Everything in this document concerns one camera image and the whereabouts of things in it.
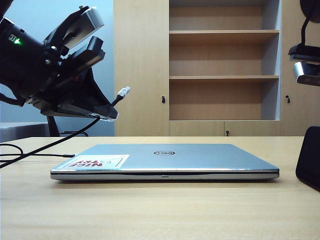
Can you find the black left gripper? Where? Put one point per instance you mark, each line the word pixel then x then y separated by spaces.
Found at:
pixel 65 71

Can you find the black smartphone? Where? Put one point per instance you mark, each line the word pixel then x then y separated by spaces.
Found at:
pixel 310 157

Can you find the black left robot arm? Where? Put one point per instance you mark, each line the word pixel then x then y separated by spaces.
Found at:
pixel 15 60

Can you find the black office chair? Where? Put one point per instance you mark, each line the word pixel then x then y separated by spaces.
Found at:
pixel 52 127

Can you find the white nice try sticker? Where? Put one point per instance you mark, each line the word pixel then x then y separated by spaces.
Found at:
pixel 100 162

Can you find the light wooden shelf cabinet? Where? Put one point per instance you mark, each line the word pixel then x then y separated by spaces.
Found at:
pixel 140 75

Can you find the grey desk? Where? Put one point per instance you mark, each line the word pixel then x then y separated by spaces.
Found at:
pixel 22 131

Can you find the small black cabinet key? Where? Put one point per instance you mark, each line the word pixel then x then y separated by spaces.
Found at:
pixel 163 100
pixel 227 132
pixel 287 99

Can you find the silver Dell laptop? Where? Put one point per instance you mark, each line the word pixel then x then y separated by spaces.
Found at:
pixel 190 162

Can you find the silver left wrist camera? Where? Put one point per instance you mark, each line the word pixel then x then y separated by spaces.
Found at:
pixel 93 18

